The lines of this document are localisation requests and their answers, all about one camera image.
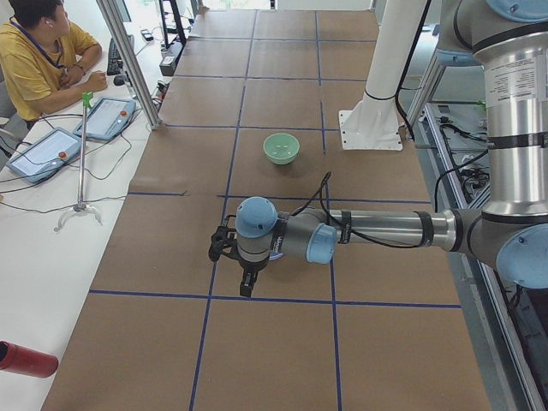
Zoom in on teach pendant tablet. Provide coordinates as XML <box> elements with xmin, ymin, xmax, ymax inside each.
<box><xmin>86</xmin><ymin>97</ymin><xmax>136</xmax><ymax>141</ymax></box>
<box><xmin>7</xmin><ymin>128</ymin><xmax>81</xmax><ymax>183</ymax></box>

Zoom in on red cylinder bottle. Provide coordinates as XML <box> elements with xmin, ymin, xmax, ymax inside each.
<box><xmin>1</xmin><ymin>341</ymin><xmax>59</xmax><ymax>378</ymax></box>

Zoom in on near teach pendant tablet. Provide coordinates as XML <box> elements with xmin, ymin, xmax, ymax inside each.
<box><xmin>7</xmin><ymin>128</ymin><xmax>81</xmax><ymax>183</ymax></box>

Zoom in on aluminium frame post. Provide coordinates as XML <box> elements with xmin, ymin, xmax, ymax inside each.
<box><xmin>96</xmin><ymin>0</ymin><xmax>161</xmax><ymax>130</ymax></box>

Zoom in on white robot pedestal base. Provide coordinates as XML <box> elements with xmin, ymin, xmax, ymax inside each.
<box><xmin>339</xmin><ymin>0</ymin><xmax>430</xmax><ymax>151</ymax></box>

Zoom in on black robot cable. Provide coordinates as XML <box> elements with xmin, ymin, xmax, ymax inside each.
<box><xmin>290</xmin><ymin>171</ymin><xmax>429</xmax><ymax>249</ymax></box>

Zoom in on green bowl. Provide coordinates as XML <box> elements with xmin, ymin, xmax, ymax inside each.
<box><xmin>263</xmin><ymin>133</ymin><xmax>301</xmax><ymax>165</ymax></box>

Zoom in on person in yellow shirt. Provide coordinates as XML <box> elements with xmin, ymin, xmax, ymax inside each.
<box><xmin>1</xmin><ymin>1</ymin><xmax>107</xmax><ymax>124</ymax></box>

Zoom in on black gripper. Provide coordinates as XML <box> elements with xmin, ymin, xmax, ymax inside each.
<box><xmin>240</xmin><ymin>259</ymin><xmax>266</xmax><ymax>297</ymax></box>

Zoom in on black keyboard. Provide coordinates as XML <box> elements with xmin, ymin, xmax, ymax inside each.
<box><xmin>106</xmin><ymin>38</ymin><xmax>123</xmax><ymax>75</ymax></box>

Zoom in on reacher grabber tool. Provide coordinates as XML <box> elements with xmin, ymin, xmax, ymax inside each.
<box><xmin>53</xmin><ymin>92</ymin><xmax>102</xmax><ymax>234</ymax></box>

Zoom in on far teach pendant tablet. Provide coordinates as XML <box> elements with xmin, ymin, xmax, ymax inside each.
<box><xmin>86</xmin><ymin>97</ymin><xmax>136</xmax><ymax>141</ymax></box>

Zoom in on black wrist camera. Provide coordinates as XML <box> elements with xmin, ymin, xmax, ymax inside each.
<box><xmin>208</xmin><ymin>214</ymin><xmax>239</xmax><ymax>262</ymax></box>

